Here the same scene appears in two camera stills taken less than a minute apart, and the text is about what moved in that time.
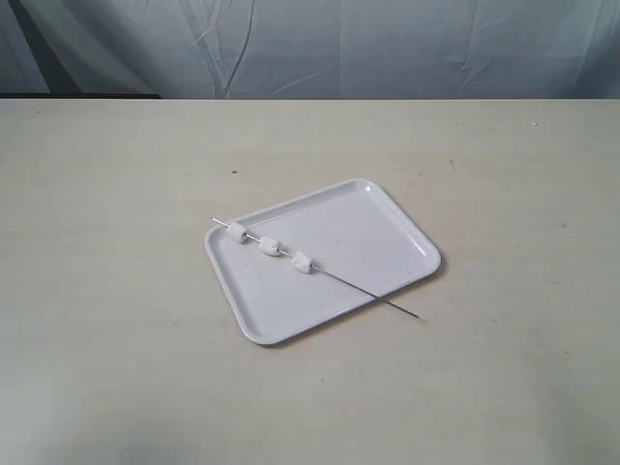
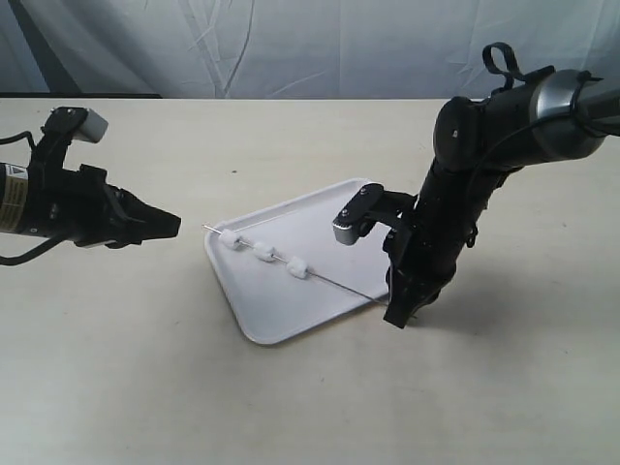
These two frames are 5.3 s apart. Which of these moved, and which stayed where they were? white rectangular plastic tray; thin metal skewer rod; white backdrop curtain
Moved: thin metal skewer rod
Stayed: white rectangular plastic tray; white backdrop curtain
